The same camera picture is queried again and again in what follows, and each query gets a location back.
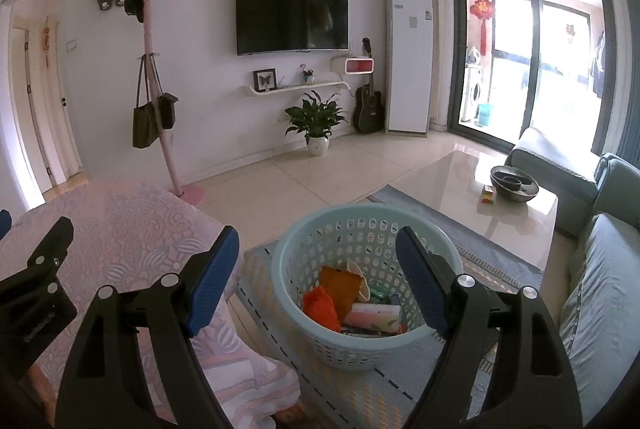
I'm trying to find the small black bag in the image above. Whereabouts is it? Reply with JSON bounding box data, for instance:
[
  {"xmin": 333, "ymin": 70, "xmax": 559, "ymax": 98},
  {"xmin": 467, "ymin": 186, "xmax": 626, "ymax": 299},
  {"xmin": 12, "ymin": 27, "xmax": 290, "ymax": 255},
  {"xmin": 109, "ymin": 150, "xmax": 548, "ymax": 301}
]
[{"xmin": 159, "ymin": 92, "xmax": 179, "ymax": 130}]

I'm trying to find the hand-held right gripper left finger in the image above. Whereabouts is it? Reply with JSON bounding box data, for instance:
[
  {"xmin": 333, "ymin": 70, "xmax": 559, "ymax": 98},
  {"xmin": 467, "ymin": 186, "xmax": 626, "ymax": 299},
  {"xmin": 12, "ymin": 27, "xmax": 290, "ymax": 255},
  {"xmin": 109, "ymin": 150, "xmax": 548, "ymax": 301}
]
[{"xmin": 55, "ymin": 224, "xmax": 241, "ymax": 429}]

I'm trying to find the green potted plant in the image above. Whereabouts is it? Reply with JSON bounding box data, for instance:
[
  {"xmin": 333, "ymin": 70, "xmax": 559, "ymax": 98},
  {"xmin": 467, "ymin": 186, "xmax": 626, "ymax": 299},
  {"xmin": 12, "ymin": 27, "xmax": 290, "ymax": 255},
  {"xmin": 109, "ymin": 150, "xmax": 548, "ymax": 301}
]
[{"xmin": 284, "ymin": 90, "xmax": 348, "ymax": 157}]

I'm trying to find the white curved wall shelf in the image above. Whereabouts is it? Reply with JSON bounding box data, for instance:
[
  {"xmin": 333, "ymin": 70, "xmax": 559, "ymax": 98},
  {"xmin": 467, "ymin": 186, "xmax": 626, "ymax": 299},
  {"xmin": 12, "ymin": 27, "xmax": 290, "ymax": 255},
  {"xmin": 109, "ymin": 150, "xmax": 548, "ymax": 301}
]
[{"xmin": 243, "ymin": 80, "xmax": 351, "ymax": 97}]

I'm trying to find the wall-mounted black television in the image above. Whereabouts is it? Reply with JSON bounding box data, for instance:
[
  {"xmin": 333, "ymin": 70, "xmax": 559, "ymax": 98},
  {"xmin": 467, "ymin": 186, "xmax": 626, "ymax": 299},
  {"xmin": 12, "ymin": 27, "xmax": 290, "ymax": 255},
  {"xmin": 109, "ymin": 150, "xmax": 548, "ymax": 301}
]
[{"xmin": 235, "ymin": 0, "xmax": 350, "ymax": 56}]

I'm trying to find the orange snack wrapper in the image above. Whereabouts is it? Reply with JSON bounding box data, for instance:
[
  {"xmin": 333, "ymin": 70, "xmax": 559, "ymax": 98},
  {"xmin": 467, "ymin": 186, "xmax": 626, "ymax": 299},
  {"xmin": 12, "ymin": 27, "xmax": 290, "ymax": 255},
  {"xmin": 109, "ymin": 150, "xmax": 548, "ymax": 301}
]
[{"xmin": 320, "ymin": 265, "xmax": 365, "ymax": 320}]

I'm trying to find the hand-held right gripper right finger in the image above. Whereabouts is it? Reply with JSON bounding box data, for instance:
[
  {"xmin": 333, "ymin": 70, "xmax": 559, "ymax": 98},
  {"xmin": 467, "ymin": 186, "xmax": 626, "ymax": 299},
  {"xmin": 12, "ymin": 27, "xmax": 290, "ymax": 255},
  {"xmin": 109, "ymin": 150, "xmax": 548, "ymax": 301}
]
[{"xmin": 395, "ymin": 225, "xmax": 584, "ymax": 429}]

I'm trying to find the white hallway door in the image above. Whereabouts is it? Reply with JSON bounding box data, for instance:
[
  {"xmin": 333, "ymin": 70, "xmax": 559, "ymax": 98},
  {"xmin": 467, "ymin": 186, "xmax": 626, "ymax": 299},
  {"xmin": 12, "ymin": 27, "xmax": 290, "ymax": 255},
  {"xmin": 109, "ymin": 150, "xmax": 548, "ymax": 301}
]
[{"xmin": 47, "ymin": 24, "xmax": 82, "ymax": 182}]

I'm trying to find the pink lace tablecloth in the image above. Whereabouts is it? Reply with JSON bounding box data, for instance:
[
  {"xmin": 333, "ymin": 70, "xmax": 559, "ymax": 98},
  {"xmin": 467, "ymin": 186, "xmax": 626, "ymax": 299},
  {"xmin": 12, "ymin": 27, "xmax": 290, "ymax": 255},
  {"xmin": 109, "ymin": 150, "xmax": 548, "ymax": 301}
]
[{"xmin": 0, "ymin": 179, "xmax": 301, "ymax": 429}]

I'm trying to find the dark framed sliding glass door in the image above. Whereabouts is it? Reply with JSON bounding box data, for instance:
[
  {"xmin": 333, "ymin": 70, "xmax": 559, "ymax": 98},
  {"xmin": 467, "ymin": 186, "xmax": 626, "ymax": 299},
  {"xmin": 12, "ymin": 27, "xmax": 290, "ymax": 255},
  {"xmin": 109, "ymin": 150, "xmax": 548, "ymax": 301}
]
[{"xmin": 451, "ymin": 0, "xmax": 617, "ymax": 155}]

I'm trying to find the black acoustic guitar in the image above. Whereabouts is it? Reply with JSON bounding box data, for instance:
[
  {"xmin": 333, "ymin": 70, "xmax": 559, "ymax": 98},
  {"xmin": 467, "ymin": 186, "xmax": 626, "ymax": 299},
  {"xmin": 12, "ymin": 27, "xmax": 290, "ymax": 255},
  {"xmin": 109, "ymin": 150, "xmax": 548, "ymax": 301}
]
[{"xmin": 352, "ymin": 38, "xmax": 386, "ymax": 133}]

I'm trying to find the red knot hanging ornament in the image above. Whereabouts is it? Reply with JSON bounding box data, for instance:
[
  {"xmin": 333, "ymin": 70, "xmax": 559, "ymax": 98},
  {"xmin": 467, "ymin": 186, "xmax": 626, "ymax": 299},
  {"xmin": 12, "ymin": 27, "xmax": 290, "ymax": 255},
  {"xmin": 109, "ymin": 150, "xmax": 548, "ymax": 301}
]
[{"xmin": 470, "ymin": 0, "xmax": 494, "ymax": 58}]

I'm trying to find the white refrigerator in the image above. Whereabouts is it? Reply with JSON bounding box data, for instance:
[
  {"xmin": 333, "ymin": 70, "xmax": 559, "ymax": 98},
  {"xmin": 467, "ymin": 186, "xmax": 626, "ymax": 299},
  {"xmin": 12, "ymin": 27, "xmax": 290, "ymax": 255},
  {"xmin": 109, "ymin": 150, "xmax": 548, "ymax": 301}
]
[{"xmin": 385, "ymin": 0, "xmax": 433, "ymax": 135}]

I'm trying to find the red and white wall box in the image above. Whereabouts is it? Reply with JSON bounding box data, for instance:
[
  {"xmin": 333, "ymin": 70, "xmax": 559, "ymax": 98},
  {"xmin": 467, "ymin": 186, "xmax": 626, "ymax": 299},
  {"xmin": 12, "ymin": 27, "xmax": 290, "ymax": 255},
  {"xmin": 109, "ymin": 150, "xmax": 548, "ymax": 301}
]
[{"xmin": 345, "ymin": 58, "xmax": 376, "ymax": 76}]

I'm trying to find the dark round ashtray bowl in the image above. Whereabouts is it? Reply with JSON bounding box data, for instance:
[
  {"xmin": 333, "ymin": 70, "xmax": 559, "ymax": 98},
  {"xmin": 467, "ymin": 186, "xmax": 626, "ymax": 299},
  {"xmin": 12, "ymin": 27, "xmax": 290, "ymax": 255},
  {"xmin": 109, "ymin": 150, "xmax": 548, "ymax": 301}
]
[{"xmin": 490, "ymin": 165, "xmax": 540, "ymax": 202}]

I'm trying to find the grey patterned rug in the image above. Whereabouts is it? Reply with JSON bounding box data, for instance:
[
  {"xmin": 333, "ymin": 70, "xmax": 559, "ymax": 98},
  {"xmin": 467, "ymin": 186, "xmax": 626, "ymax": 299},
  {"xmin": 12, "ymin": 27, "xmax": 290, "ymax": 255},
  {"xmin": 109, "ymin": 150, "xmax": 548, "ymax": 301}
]
[{"xmin": 235, "ymin": 184, "xmax": 543, "ymax": 429}]

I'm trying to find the pink coat rack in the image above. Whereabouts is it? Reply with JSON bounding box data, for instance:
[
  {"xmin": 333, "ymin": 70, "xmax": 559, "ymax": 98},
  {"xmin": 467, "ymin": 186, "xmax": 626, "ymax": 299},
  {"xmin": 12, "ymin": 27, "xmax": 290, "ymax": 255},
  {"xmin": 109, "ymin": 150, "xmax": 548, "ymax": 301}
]
[{"xmin": 131, "ymin": 0, "xmax": 206, "ymax": 206}]

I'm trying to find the white washing machine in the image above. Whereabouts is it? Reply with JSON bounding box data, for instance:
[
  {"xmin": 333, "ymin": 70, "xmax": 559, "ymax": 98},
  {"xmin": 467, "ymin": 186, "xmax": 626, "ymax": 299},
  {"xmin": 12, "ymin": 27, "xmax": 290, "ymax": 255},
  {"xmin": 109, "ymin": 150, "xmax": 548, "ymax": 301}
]
[{"xmin": 461, "ymin": 64, "xmax": 485, "ymax": 122}]

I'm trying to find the white red-print plastic bottle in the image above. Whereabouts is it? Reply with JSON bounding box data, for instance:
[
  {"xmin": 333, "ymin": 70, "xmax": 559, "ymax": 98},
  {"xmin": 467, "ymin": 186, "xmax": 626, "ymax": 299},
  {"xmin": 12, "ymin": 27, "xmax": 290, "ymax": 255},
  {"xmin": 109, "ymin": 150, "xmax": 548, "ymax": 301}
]
[{"xmin": 342, "ymin": 303, "xmax": 402, "ymax": 330}]

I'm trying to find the orange plastic bag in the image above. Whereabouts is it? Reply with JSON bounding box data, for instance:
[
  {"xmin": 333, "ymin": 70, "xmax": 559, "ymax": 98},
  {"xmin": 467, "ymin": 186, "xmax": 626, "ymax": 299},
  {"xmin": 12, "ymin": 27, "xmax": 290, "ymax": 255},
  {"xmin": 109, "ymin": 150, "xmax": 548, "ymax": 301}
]
[{"xmin": 302, "ymin": 286, "xmax": 343, "ymax": 332}]

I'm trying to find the light blue plastic basket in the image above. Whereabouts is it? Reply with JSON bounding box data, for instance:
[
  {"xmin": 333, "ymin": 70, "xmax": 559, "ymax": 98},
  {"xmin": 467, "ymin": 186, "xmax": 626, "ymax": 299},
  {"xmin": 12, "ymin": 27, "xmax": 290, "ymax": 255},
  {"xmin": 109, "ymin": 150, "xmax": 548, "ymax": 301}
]
[{"xmin": 270, "ymin": 203, "xmax": 465, "ymax": 371}]

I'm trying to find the grey-green sofa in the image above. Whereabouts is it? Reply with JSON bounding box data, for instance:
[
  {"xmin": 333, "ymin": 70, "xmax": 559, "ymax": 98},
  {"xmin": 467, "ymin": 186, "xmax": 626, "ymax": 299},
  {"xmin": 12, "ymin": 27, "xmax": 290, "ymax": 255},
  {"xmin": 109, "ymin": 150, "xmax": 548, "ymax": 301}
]
[{"xmin": 504, "ymin": 126, "xmax": 640, "ymax": 429}]

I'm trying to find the brown tote bag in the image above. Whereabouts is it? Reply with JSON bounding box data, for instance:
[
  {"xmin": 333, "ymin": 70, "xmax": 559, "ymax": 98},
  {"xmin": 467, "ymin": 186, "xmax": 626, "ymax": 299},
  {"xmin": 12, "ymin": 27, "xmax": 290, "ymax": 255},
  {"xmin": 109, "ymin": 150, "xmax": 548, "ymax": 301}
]
[{"xmin": 132, "ymin": 54, "xmax": 162, "ymax": 149}]

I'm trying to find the black butterfly picture frame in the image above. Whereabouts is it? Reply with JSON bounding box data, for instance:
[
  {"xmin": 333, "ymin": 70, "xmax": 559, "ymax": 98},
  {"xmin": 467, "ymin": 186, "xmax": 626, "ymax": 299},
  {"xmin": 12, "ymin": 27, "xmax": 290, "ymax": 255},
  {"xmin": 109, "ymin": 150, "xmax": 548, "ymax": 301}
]
[{"xmin": 252, "ymin": 68, "xmax": 277, "ymax": 91}]

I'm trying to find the white red-print paper cup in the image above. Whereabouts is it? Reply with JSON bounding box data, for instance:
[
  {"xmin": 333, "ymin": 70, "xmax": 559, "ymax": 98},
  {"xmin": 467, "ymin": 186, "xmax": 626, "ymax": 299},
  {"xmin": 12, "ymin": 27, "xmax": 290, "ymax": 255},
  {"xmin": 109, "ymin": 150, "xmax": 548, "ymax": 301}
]
[{"xmin": 346, "ymin": 259, "xmax": 372, "ymax": 301}]

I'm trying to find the glossy beige coffee table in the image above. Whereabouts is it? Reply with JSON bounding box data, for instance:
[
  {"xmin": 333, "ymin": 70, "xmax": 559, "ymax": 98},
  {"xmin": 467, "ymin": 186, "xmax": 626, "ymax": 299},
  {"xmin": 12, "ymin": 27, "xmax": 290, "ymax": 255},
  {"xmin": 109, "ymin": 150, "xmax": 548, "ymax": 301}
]
[{"xmin": 387, "ymin": 149, "xmax": 559, "ymax": 271}]

